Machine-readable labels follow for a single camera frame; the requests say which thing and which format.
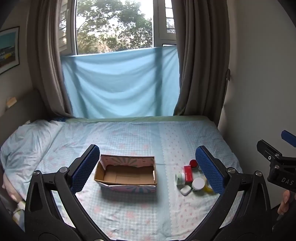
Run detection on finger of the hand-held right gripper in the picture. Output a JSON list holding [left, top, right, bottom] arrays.
[[281, 130, 296, 147], [257, 140, 284, 163]]

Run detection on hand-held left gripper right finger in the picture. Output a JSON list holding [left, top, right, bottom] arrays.
[[192, 146, 272, 239]]

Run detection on white framed window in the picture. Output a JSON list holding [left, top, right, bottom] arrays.
[[59, 0, 177, 56]]

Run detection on small red box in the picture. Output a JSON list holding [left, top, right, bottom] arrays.
[[183, 165, 193, 182]]

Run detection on light blue hanging cloth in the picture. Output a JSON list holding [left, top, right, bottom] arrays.
[[60, 45, 181, 117]]

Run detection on cardboard box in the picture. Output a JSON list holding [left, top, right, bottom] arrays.
[[94, 154, 158, 193]]

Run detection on grey-brown curtain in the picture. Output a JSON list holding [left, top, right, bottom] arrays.
[[25, 0, 77, 116], [171, 0, 230, 116]]

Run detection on framed wall picture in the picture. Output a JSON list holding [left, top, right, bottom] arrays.
[[0, 26, 20, 75]]

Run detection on pale blue pillow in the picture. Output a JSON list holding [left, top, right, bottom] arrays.
[[0, 119, 64, 200]]

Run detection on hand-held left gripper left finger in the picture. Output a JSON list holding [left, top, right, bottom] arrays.
[[24, 144, 104, 238]]

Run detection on large yellow-green jar white lid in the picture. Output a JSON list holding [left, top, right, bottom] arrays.
[[191, 178, 213, 193]]

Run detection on blue checked bed sheet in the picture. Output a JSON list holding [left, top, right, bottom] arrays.
[[0, 117, 243, 241]]

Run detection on person's right hand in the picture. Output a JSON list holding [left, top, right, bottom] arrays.
[[277, 190, 291, 215]]

